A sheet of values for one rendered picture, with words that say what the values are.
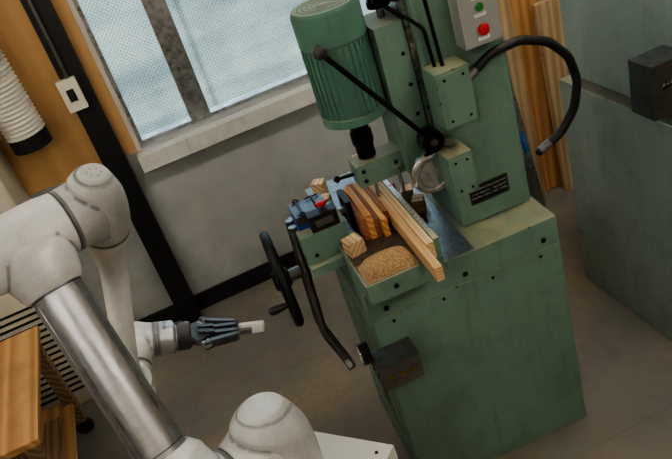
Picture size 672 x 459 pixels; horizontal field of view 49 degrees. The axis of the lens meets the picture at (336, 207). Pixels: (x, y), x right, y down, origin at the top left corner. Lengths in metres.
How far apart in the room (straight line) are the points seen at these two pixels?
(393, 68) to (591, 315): 1.45
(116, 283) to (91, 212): 0.28
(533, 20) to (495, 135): 1.43
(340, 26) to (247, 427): 0.93
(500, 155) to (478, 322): 0.48
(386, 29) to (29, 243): 0.96
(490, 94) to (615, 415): 1.18
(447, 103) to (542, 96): 1.71
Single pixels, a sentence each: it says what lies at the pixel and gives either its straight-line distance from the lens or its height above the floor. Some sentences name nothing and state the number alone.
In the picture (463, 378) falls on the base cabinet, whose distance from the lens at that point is 2.25.
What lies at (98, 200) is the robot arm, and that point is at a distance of 1.49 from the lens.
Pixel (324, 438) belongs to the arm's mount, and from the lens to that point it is 1.80.
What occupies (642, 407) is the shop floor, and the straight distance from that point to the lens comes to 2.64.
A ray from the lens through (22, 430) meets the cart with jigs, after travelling 2.59.
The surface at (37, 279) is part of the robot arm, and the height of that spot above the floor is 1.35.
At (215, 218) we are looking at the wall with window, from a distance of 3.40.
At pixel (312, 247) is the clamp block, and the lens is 1.98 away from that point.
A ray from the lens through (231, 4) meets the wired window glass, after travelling 3.21.
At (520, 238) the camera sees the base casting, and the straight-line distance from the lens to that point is 2.06.
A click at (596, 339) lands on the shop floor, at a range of 2.87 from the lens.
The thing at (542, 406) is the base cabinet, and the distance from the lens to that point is 2.48.
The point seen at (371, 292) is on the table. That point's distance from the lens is 1.82.
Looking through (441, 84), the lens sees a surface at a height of 1.27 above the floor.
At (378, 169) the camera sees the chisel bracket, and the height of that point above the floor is 1.04.
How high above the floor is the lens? 1.97
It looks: 30 degrees down
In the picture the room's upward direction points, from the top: 18 degrees counter-clockwise
